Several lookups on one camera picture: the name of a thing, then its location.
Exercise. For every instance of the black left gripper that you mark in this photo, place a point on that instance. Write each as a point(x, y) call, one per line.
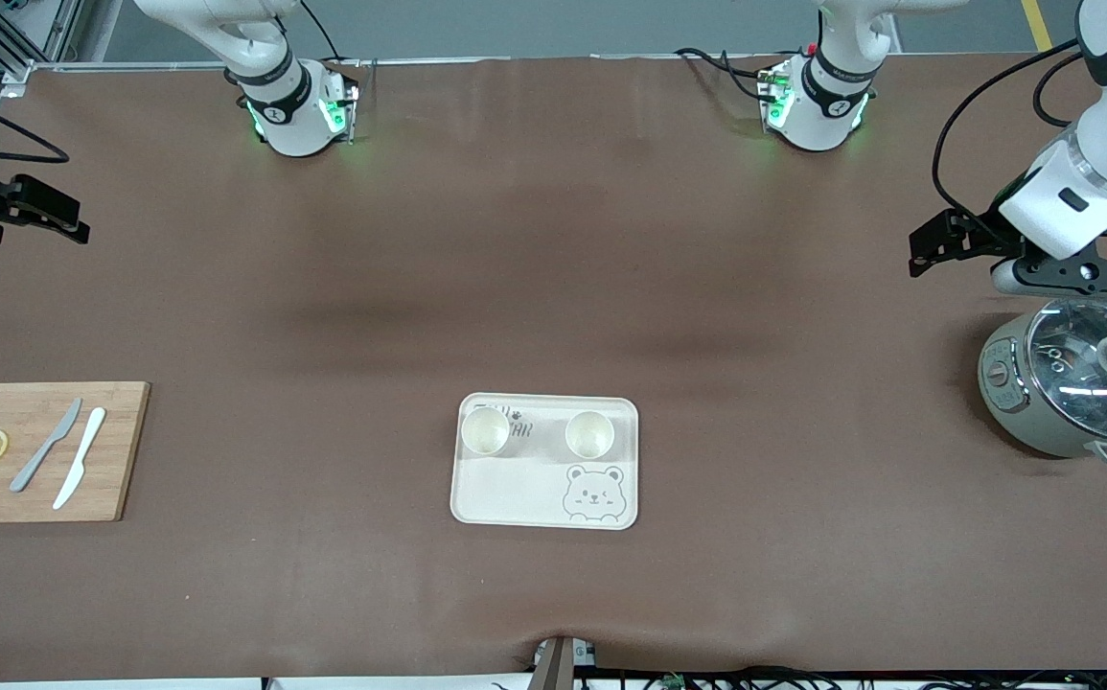
point(982, 236)

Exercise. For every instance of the white plastic cup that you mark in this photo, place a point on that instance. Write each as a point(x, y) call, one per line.
point(485, 433)
point(589, 435)

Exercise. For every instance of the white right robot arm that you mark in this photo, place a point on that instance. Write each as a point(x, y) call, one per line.
point(294, 115)

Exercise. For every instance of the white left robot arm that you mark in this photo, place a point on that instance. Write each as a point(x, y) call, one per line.
point(821, 115)

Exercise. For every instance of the grey-green electric cooking pot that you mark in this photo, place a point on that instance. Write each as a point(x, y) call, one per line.
point(1003, 393)

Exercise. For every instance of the glass pot lid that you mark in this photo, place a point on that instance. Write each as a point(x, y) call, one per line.
point(1071, 383)

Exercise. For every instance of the grey plastic knife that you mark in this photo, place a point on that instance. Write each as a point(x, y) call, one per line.
point(45, 448)

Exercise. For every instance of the white plastic knife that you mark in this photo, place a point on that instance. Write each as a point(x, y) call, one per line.
point(83, 450)

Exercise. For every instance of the wooden cutting board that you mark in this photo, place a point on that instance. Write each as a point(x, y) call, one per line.
point(122, 460)

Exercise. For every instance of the cream tray with bear print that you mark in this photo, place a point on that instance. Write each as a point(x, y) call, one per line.
point(515, 489)

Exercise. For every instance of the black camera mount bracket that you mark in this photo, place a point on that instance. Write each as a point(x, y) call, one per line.
point(1090, 276)

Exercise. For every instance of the aluminium frame structure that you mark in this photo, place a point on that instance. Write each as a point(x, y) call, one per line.
point(59, 24)

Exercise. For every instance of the brown camera stand post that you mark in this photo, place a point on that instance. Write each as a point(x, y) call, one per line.
point(558, 671)

